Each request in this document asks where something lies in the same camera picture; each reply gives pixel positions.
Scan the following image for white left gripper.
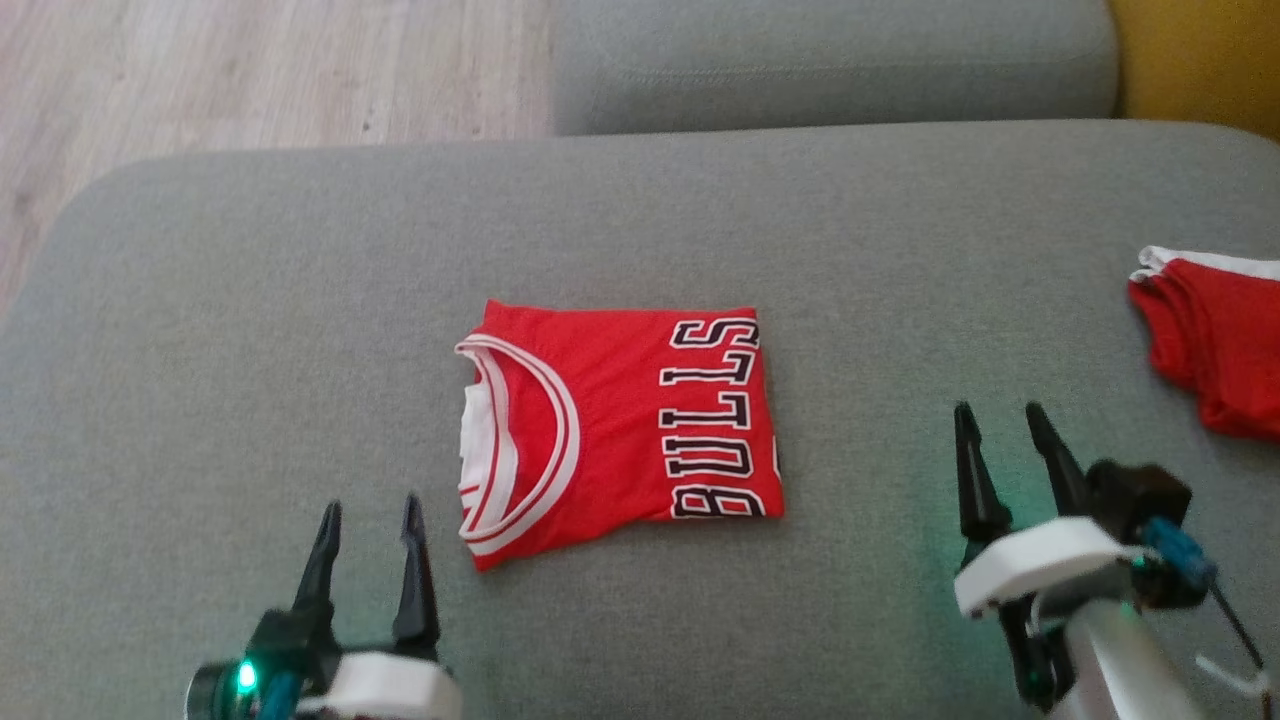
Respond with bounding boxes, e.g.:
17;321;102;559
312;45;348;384
290;494;463;720

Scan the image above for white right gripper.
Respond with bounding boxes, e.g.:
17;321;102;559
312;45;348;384
953;401;1137;713

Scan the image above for red shorts with white band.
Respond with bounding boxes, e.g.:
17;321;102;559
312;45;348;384
1128;245;1280;443

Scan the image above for red Bulls jersey white sleeves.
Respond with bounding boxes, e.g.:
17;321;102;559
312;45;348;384
455;298;786;573

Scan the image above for large grey sofa chaise cushion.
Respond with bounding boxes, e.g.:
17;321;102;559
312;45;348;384
0;120;1280;720

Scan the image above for yellow sofa backrest cushion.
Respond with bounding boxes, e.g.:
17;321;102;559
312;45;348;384
1105;0;1280;141

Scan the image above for thin black right gripper cable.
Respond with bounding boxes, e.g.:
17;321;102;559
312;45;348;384
1138;517;1273;701

